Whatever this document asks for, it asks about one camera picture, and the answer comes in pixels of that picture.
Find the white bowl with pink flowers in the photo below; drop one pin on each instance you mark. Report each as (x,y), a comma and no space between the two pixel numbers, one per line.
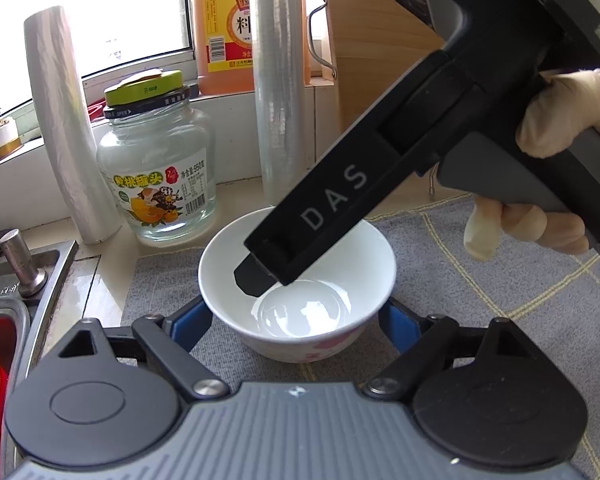
(360,260)

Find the glass jar with green lid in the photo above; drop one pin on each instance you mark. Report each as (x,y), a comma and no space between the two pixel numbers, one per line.
(155,175)

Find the grey checked towel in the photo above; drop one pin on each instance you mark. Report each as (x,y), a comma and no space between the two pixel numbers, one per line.
(480,290)

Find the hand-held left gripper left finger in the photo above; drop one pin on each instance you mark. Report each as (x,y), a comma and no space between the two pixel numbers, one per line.
(187,325)

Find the clear plastic wrap roll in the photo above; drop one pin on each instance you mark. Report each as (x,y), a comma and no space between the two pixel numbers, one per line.
(65,120)
(277,85)

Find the orange cooking wine jug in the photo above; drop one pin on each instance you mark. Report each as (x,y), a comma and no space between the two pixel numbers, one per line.
(222,25)

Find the steel sink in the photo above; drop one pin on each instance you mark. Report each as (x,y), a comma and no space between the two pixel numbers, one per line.
(45,280)

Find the window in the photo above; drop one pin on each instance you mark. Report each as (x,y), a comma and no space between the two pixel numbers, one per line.
(105,10)

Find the person's right hand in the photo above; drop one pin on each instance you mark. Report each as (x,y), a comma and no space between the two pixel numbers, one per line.
(565,110)

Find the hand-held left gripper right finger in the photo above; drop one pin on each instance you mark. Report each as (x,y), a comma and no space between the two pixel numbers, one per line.
(397,325)

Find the bamboo cutting board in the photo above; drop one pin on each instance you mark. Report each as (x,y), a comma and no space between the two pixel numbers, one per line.
(365,20)

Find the metal soap dispenser pump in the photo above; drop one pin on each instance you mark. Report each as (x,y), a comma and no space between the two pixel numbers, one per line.
(22,265)

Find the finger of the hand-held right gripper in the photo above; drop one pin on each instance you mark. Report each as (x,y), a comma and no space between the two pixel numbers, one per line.
(255,277)

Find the small potted plant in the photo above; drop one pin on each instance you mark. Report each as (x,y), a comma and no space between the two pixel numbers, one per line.
(2,135)

